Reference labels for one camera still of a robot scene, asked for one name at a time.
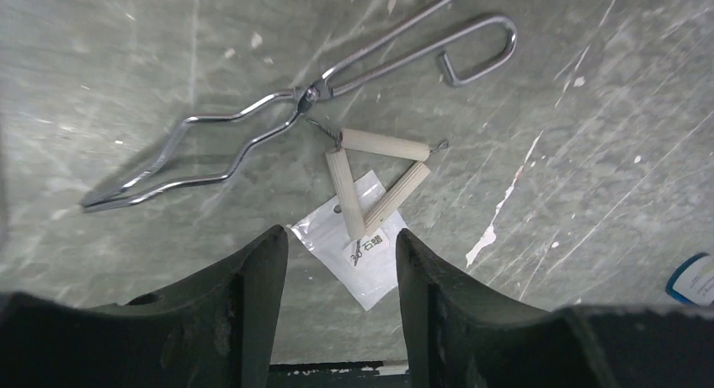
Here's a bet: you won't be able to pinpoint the blue white round jar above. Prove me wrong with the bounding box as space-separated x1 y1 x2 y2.
665 252 713 307

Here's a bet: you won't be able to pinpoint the metal crucible tongs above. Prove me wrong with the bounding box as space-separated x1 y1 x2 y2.
79 0 518 212

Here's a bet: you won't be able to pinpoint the small white paper packet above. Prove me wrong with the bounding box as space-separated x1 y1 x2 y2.
290 196 407 311

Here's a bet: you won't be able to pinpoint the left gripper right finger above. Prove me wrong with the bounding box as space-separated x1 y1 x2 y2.
396 230 713 387

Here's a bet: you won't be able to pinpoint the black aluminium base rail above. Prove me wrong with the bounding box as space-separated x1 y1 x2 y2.
266 360 412 387

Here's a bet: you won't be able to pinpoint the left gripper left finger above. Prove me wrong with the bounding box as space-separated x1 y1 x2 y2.
1 226 288 387

